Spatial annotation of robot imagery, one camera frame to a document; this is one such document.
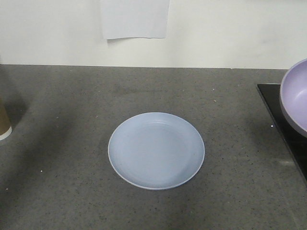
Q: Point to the brown paper cup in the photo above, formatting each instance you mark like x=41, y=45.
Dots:
x=5, y=124

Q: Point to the black induction cooktop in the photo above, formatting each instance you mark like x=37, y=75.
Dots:
x=295, y=142

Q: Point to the light blue plate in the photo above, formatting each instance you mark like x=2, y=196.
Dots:
x=156, y=151

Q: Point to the purple plastic bowl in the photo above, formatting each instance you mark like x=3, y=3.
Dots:
x=293, y=97

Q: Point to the white paper sheet on wall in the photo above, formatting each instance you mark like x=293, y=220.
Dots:
x=134, y=18

